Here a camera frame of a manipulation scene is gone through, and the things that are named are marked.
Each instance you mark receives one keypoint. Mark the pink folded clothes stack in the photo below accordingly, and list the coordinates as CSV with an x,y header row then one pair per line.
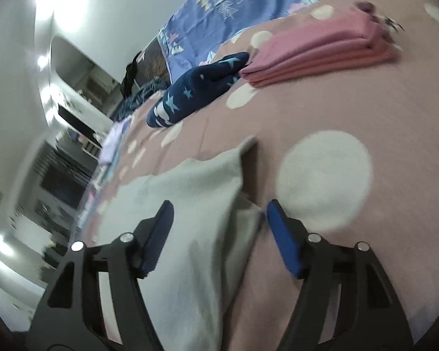
x,y
314,51

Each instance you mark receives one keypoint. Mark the dark blue fuzzy blanket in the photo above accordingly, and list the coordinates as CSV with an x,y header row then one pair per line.
x,y
139,98

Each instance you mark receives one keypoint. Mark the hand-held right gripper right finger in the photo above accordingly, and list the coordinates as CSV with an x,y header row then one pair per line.
x,y
285,241

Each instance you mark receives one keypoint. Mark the pink polka dot blanket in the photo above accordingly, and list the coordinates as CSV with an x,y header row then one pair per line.
x,y
351,117

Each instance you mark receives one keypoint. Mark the white ladder rack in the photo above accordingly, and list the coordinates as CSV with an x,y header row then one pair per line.
x,y
91,150

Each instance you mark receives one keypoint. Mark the black garment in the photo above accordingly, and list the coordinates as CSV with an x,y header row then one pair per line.
x,y
130,73

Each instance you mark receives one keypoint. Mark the pale green t-shirt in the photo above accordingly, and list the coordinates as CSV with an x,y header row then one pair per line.
x,y
201,226

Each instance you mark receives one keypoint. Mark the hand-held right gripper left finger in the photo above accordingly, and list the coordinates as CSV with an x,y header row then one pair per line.
x,y
157,241

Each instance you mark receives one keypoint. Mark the navy star-print folded garment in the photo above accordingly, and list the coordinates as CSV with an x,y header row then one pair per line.
x,y
194,87

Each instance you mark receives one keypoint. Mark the lavender folded garment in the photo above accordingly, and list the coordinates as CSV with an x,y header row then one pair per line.
x,y
111,144

